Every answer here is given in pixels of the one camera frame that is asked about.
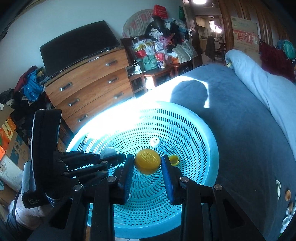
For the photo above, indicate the orange cap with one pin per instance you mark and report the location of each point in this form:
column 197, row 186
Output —
column 287, row 195

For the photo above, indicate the white cap in colander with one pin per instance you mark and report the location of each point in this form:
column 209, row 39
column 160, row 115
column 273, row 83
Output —
column 154, row 142

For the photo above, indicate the small yellow cap in colander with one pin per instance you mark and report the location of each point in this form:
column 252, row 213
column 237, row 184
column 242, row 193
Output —
column 174, row 160

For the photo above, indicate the black television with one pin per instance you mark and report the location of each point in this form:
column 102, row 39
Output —
column 77, row 45

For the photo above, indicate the white cap with QR code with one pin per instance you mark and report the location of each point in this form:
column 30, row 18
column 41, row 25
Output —
column 108, row 152

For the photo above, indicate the wooden dresser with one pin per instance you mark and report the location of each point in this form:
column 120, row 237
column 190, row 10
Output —
column 90, row 87

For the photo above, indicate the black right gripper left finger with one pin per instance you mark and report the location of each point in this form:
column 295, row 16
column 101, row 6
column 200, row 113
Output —
column 95, row 217

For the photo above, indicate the light blue plastic colander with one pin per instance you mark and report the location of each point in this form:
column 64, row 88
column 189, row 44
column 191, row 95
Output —
column 148, row 131

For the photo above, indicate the dark blue bed sheet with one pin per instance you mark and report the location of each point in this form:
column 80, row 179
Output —
column 253, row 150

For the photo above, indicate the cardboard box red print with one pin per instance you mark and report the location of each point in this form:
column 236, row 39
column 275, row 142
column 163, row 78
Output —
column 245, row 34

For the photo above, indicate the light blue fleece blanket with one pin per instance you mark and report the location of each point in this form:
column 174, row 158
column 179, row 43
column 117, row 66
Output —
column 276, row 93

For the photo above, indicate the clutter pile on side table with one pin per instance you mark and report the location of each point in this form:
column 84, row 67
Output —
column 154, row 41

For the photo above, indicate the cream plastic spoon set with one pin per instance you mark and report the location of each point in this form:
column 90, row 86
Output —
column 278, row 187

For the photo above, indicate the left hand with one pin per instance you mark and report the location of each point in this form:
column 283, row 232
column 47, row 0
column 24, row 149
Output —
column 29, row 218

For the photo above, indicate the pile of bottle caps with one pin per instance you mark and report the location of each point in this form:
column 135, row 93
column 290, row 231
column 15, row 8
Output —
column 290, row 211

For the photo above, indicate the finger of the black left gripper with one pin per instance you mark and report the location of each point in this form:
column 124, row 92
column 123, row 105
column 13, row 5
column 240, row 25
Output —
column 86, row 174
column 79, row 159

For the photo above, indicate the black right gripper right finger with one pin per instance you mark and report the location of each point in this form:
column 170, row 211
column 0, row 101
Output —
column 208, row 213

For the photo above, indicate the yellow bottle cap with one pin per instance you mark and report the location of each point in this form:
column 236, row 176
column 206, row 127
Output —
column 147, row 161

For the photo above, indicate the dark red cloth pile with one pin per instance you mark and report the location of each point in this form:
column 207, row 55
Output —
column 275, row 61

